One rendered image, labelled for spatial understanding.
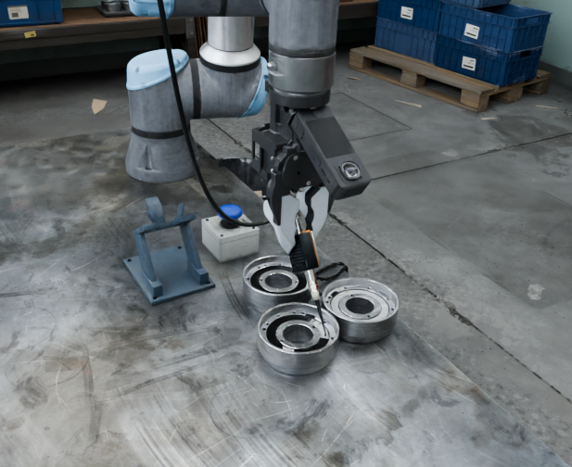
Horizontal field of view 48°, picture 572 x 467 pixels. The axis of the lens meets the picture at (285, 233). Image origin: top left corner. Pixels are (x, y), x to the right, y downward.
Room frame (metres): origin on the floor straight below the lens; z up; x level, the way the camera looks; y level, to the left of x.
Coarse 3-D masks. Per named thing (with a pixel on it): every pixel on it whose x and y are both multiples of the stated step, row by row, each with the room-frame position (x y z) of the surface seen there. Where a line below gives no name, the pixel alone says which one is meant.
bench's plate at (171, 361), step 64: (128, 128) 1.42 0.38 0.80; (0, 192) 1.07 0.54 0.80; (64, 192) 1.08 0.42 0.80; (128, 192) 1.09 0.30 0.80; (192, 192) 1.10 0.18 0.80; (0, 256) 0.85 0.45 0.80; (64, 256) 0.86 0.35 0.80; (128, 256) 0.87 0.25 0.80; (256, 256) 0.88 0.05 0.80; (320, 256) 0.89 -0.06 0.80; (0, 320) 0.69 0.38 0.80; (64, 320) 0.70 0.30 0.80; (128, 320) 0.70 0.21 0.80; (192, 320) 0.71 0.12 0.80; (256, 320) 0.72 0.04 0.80; (0, 384) 0.57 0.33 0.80; (64, 384) 0.58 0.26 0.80; (128, 384) 0.58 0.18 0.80; (192, 384) 0.59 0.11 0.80; (256, 384) 0.59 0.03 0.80; (320, 384) 0.60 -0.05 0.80; (384, 384) 0.60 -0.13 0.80; (448, 384) 0.60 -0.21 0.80; (0, 448) 0.48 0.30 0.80; (64, 448) 0.48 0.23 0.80; (128, 448) 0.48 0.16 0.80; (192, 448) 0.49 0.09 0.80; (256, 448) 0.49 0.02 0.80; (320, 448) 0.49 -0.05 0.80; (384, 448) 0.50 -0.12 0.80; (448, 448) 0.50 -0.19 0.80; (512, 448) 0.51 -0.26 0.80
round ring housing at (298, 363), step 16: (288, 304) 0.70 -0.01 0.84; (304, 304) 0.70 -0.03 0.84; (272, 320) 0.68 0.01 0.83; (320, 320) 0.68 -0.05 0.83; (336, 320) 0.67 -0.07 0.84; (288, 336) 0.67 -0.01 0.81; (304, 336) 0.67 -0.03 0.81; (320, 336) 0.65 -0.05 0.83; (336, 336) 0.64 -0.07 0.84; (272, 352) 0.61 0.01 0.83; (288, 352) 0.60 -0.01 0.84; (304, 352) 0.60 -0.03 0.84; (320, 352) 0.61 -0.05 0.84; (336, 352) 0.64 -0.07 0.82; (288, 368) 0.60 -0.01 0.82; (304, 368) 0.60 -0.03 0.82; (320, 368) 0.62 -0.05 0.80
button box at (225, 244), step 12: (216, 216) 0.93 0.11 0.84; (204, 228) 0.91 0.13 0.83; (216, 228) 0.89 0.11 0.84; (228, 228) 0.89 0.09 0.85; (240, 228) 0.89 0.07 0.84; (252, 228) 0.89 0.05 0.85; (204, 240) 0.91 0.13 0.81; (216, 240) 0.87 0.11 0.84; (228, 240) 0.87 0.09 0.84; (240, 240) 0.88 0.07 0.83; (252, 240) 0.89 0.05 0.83; (216, 252) 0.87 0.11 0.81; (228, 252) 0.87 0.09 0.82; (240, 252) 0.88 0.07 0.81; (252, 252) 0.89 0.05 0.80
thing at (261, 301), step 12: (252, 264) 0.80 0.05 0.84; (264, 264) 0.81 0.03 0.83; (276, 264) 0.82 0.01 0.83; (288, 264) 0.82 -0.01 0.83; (264, 276) 0.78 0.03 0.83; (276, 276) 0.79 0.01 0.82; (288, 276) 0.79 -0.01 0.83; (252, 288) 0.73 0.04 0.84; (276, 288) 0.75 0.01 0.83; (288, 288) 0.75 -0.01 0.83; (252, 300) 0.73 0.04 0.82; (264, 300) 0.72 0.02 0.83; (276, 300) 0.72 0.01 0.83; (288, 300) 0.72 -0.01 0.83; (300, 300) 0.73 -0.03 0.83
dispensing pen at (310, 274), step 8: (296, 216) 0.72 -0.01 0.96; (296, 224) 0.72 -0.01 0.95; (296, 232) 0.72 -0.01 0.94; (296, 240) 0.70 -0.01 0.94; (304, 240) 0.70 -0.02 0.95; (296, 248) 0.70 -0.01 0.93; (304, 248) 0.69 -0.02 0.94; (312, 248) 0.69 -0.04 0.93; (296, 256) 0.70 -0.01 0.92; (304, 256) 0.68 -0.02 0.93; (312, 256) 0.69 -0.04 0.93; (296, 264) 0.70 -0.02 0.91; (304, 264) 0.68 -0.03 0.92; (312, 264) 0.68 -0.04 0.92; (304, 272) 0.69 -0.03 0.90; (312, 272) 0.69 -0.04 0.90; (312, 280) 0.68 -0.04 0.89; (312, 288) 0.68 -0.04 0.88; (312, 296) 0.68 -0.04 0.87; (320, 312) 0.67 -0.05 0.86
